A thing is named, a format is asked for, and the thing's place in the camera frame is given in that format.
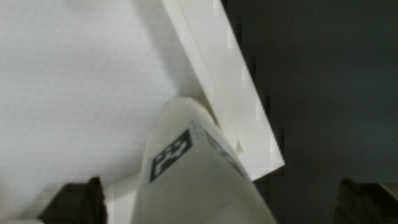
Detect white leg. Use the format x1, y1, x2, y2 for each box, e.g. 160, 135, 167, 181
132, 98, 278, 224

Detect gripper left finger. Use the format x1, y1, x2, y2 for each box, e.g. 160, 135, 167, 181
39, 177, 109, 224

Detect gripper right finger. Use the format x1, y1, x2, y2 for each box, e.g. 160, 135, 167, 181
334, 178, 398, 224

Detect white desk top tray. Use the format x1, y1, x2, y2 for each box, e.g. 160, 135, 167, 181
0, 0, 285, 224

